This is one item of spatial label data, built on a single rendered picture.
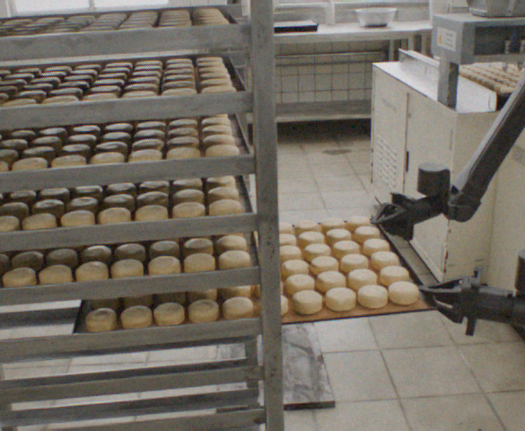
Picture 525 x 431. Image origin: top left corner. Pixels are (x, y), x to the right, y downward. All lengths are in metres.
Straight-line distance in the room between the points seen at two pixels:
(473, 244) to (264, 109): 2.03
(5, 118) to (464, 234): 2.16
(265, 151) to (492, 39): 1.88
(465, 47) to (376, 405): 1.33
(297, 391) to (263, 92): 1.57
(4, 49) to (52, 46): 0.06
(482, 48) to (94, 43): 1.98
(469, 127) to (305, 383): 1.16
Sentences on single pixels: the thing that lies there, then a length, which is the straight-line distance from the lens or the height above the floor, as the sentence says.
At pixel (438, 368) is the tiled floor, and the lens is 2.49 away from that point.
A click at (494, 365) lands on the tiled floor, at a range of 2.55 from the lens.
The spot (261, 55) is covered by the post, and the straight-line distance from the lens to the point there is 0.86.
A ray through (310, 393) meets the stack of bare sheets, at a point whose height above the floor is 0.02.
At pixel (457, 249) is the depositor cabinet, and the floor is 0.26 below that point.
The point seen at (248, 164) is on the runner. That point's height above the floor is 1.14.
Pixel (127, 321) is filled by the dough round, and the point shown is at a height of 0.88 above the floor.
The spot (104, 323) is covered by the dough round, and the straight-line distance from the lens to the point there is 1.07.
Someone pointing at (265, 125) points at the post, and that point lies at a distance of 0.87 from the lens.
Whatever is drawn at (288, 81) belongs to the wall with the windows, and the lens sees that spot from 5.78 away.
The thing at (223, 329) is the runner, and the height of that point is 0.87.
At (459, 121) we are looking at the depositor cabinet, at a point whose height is 0.81.
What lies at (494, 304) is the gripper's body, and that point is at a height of 0.88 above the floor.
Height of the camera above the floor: 1.41
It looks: 22 degrees down
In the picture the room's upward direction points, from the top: 2 degrees counter-clockwise
